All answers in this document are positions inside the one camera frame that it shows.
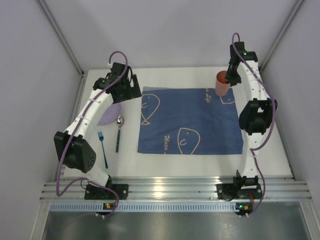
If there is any purple plastic plate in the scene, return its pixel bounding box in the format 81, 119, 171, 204
98, 103, 122, 126

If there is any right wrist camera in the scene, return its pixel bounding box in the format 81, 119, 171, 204
229, 41, 258, 62

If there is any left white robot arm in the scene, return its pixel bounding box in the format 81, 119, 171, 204
54, 73, 142, 187

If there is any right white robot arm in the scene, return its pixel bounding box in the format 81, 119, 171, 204
225, 50, 277, 178

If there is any perforated cable duct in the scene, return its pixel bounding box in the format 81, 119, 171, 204
50, 201, 250, 213

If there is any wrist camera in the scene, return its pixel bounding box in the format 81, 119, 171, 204
110, 62, 130, 78
229, 41, 258, 62

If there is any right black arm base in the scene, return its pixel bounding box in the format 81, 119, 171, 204
216, 170, 263, 202

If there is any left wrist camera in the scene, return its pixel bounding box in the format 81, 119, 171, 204
110, 62, 130, 78

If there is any spoon with green handle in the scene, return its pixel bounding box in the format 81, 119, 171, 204
115, 115, 124, 153

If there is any blue plastic fork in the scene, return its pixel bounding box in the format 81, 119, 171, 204
97, 131, 109, 169

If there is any blue fish-print cloth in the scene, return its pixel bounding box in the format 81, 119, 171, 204
137, 86, 244, 155

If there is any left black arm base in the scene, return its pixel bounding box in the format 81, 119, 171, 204
80, 180, 129, 200

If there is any aluminium frame rail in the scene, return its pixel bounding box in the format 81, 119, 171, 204
39, 176, 312, 202

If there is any orange plastic cup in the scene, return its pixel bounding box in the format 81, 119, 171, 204
215, 70, 231, 97

